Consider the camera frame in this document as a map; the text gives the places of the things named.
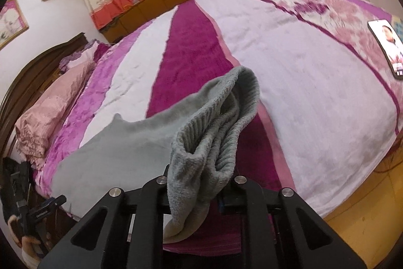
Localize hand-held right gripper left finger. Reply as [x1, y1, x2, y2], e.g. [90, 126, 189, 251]
[39, 163, 172, 269]

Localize smartphone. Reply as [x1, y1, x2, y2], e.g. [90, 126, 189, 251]
[368, 18, 403, 80]

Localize purple and white bed blanket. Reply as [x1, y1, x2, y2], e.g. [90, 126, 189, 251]
[33, 0, 403, 257]

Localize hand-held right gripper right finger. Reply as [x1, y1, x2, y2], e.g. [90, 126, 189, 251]
[217, 175, 367, 269]

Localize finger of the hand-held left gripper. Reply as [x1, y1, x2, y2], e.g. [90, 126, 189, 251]
[27, 195, 67, 227]

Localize person's left hand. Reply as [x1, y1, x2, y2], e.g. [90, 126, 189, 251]
[8, 214, 48, 257]

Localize purple ruffled pillow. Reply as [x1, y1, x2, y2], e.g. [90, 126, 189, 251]
[58, 39, 111, 72]

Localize dark wooden headboard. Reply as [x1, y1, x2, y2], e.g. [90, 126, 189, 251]
[0, 32, 89, 150]

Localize framed wall picture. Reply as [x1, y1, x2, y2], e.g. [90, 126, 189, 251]
[0, 0, 29, 50]

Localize pink ruffled quilt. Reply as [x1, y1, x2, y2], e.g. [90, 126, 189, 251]
[14, 59, 96, 159]

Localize grey pants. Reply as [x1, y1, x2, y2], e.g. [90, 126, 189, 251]
[50, 66, 261, 244]

